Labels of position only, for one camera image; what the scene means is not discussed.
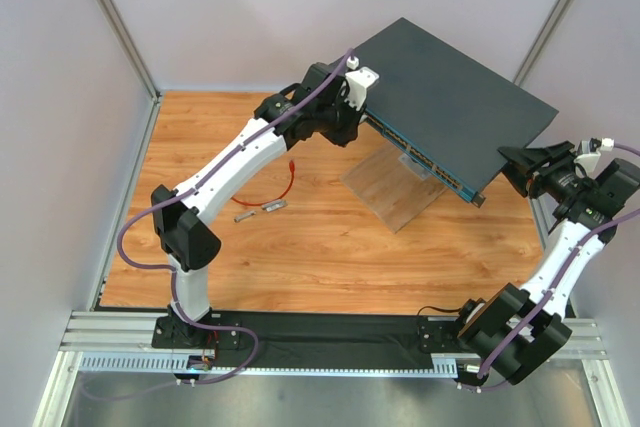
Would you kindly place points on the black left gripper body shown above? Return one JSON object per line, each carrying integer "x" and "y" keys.
{"x": 345, "y": 110}

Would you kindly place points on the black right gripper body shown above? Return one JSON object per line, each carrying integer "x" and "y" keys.
{"x": 532, "y": 176}

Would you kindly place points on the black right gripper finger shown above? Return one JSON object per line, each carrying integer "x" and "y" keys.
{"x": 538, "y": 154}
{"x": 518, "y": 173}

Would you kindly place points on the dark blue network switch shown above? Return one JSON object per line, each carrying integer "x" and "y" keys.
{"x": 449, "y": 112}

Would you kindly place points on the silver transceiver module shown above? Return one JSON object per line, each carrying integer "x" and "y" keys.
{"x": 245, "y": 215}
{"x": 274, "y": 205}

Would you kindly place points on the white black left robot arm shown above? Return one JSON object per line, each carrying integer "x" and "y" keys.
{"x": 332, "y": 105}

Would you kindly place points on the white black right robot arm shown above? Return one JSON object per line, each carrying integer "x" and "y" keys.
{"x": 520, "y": 328}

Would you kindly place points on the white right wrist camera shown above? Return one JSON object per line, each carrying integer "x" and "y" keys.
{"x": 589, "y": 153}

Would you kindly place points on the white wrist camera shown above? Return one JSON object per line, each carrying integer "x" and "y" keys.
{"x": 589, "y": 153}
{"x": 360, "y": 80}

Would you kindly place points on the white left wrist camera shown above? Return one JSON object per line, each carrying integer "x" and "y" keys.
{"x": 360, "y": 80}

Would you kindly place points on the wooden switch stand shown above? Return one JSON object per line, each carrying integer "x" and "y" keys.
{"x": 394, "y": 187}

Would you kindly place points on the right aluminium frame post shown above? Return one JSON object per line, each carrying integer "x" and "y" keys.
{"x": 552, "y": 21}

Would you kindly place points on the aluminium frame post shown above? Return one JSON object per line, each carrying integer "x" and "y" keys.
{"x": 125, "y": 39}
{"x": 552, "y": 21}

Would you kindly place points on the left aluminium frame post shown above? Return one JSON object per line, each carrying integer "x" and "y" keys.
{"x": 125, "y": 39}

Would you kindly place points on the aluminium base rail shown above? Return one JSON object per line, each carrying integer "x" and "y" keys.
{"x": 121, "y": 342}

